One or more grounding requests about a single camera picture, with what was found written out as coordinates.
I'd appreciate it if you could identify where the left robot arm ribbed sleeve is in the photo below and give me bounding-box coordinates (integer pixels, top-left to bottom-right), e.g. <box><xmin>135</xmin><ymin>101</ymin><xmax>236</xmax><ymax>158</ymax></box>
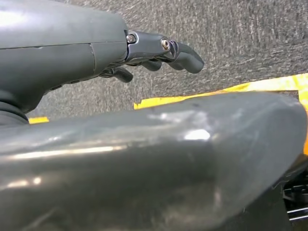
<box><xmin>0</xmin><ymin>90</ymin><xmax>29</xmax><ymax>127</ymax></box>

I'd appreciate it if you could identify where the black robot foot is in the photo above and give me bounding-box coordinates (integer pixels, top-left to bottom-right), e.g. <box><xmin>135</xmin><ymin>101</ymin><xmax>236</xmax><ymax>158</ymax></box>
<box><xmin>241</xmin><ymin>154</ymin><xmax>308</xmax><ymax>231</ymax></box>

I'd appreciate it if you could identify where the yellow floor tape square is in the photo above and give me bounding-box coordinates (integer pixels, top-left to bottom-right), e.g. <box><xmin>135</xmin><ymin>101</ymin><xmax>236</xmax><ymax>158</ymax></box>
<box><xmin>29</xmin><ymin>72</ymin><xmax>308</xmax><ymax>157</ymax></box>

